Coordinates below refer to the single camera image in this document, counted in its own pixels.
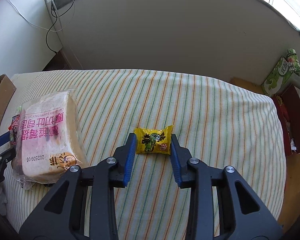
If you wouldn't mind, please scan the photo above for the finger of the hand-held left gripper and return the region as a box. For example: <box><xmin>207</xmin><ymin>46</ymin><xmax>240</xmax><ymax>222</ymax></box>
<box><xmin>0</xmin><ymin>131</ymin><xmax>13</xmax><ymax>155</ymax></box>
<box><xmin>0</xmin><ymin>147</ymin><xmax>17</xmax><ymax>173</ymax></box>

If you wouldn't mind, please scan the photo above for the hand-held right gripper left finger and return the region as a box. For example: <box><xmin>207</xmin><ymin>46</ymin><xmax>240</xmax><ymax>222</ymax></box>
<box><xmin>19</xmin><ymin>132</ymin><xmax>138</xmax><ymax>240</ymax></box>

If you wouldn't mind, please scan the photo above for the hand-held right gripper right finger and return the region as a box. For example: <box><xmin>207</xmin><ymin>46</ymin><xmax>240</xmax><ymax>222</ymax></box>
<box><xmin>170</xmin><ymin>134</ymin><xmax>283</xmax><ymax>240</ymax></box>

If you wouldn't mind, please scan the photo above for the red snack packet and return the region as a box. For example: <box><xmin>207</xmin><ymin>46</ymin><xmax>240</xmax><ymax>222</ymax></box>
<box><xmin>9</xmin><ymin>114</ymin><xmax>22</xmax><ymax>146</ymax></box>

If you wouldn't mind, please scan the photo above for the yellow snack packet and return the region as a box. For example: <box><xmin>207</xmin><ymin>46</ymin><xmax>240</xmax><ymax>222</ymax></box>
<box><xmin>134</xmin><ymin>124</ymin><xmax>174</xmax><ymax>155</ymax></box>

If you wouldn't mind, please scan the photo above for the brown cardboard box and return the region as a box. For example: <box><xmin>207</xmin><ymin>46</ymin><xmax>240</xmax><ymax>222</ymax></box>
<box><xmin>0</xmin><ymin>74</ymin><xmax>17</xmax><ymax>133</ymax></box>

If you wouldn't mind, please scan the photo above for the bagged sliced bread loaf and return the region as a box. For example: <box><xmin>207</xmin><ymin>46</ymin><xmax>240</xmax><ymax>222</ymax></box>
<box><xmin>11</xmin><ymin>89</ymin><xmax>90</xmax><ymax>191</ymax></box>

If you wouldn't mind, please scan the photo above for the white cabinet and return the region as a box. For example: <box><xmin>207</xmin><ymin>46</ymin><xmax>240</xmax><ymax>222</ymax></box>
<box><xmin>0</xmin><ymin>0</ymin><xmax>64</xmax><ymax>87</ymax></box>

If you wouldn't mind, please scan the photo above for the dark red box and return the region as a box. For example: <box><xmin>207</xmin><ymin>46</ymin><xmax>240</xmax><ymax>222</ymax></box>
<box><xmin>274</xmin><ymin>85</ymin><xmax>300</xmax><ymax>156</ymax></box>

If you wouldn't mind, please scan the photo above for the green printed carton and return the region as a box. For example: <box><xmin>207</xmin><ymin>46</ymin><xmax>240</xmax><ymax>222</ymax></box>
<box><xmin>261</xmin><ymin>49</ymin><xmax>300</xmax><ymax>97</ymax></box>

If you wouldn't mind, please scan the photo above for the white framed window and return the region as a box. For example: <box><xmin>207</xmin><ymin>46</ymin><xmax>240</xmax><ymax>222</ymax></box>
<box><xmin>227</xmin><ymin>0</ymin><xmax>300</xmax><ymax>42</ymax></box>

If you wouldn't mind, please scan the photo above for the white cable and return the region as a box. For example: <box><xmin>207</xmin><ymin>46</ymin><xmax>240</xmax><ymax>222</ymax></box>
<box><xmin>4</xmin><ymin>0</ymin><xmax>77</xmax><ymax>32</ymax></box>

